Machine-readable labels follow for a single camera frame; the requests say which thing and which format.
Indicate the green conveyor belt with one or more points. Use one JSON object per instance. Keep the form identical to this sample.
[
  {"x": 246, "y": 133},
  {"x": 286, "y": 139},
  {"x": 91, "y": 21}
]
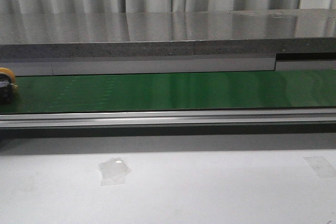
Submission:
[{"x": 173, "y": 91}]

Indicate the crumpled clear tape piece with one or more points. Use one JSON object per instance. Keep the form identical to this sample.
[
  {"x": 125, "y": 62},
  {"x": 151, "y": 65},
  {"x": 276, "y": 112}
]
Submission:
[{"x": 114, "y": 172}]

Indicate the yellow push button switch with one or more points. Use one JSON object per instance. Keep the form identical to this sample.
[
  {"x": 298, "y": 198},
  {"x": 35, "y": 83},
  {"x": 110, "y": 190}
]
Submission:
[{"x": 8, "y": 86}]

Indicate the flat clear tape strip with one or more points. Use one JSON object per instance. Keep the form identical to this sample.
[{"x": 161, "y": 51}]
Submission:
[{"x": 321, "y": 166}]

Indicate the aluminium conveyor frame rail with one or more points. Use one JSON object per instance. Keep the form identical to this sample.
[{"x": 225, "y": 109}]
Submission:
[{"x": 180, "y": 117}]

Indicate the grey stone countertop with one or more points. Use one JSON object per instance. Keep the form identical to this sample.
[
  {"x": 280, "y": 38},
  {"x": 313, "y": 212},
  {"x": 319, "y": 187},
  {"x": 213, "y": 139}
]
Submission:
[{"x": 98, "y": 43}]

